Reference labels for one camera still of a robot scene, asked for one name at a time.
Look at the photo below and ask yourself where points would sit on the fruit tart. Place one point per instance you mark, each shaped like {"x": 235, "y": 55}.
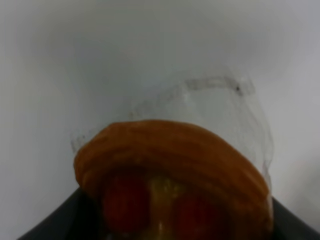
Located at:
{"x": 187, "y": 161}

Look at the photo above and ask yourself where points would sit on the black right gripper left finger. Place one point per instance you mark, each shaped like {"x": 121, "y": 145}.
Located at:
{"x": 78, "y": 218}

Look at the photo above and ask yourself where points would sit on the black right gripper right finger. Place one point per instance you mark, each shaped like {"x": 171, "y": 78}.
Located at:
{"x": 287, "y": 226}

